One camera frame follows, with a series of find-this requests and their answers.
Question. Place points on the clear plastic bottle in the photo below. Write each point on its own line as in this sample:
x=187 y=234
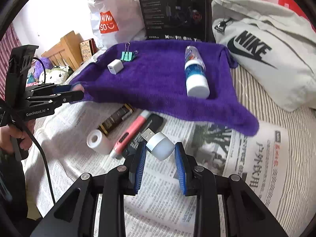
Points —
x=191 y=52

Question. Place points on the person's left hand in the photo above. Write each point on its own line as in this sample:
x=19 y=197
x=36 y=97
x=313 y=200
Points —
x=9 y=131

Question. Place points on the white blue-label bottle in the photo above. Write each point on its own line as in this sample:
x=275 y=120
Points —
x=196 y=81

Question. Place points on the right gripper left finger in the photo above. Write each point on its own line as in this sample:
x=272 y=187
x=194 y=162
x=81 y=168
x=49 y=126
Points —
x=137 y=168

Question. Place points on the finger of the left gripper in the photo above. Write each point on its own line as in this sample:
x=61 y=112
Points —
x=68 y=96
x=55 y=87

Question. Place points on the newspaper sheet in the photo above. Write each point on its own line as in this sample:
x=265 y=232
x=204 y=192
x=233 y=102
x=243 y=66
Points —
x=260 y=159

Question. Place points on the white tape roll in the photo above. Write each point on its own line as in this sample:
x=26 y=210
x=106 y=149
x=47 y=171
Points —
x=98 y=142

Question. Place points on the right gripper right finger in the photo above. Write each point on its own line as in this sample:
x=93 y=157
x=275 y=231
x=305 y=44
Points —
x=184 y=166

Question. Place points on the white charger cube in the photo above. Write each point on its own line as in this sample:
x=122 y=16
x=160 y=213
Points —
x=115 y=66

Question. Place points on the black headset box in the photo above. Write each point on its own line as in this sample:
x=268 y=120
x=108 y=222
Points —
x=175 y=19

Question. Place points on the purple fleece towel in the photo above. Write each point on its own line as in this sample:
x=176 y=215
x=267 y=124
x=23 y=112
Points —
x=155 y=80

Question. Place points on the brown patterned book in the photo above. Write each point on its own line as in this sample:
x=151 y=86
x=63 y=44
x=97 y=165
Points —
x=88 y=48

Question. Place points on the white Miniso shopping bag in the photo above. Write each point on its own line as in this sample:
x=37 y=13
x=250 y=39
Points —
x=116 y=21

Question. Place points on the wooden headboard rack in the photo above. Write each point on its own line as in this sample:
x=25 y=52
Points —
x=66 y=52

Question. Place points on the black gold lighter box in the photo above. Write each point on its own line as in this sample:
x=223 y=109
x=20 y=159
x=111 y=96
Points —
x=116 y=118

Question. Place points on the plush toy white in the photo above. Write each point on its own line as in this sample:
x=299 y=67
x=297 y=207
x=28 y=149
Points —
x=57 y=75

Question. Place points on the small red paper bag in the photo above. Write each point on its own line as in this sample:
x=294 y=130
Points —
x=292 y=5

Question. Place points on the teal binder clip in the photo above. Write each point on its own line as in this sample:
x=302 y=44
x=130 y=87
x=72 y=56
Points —
x=127 y=55

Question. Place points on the grey Nike bag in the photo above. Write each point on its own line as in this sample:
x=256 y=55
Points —
x=273 y=43

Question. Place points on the striped mattress cover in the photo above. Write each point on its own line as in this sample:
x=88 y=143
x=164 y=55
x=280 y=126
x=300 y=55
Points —
x=296 y=207

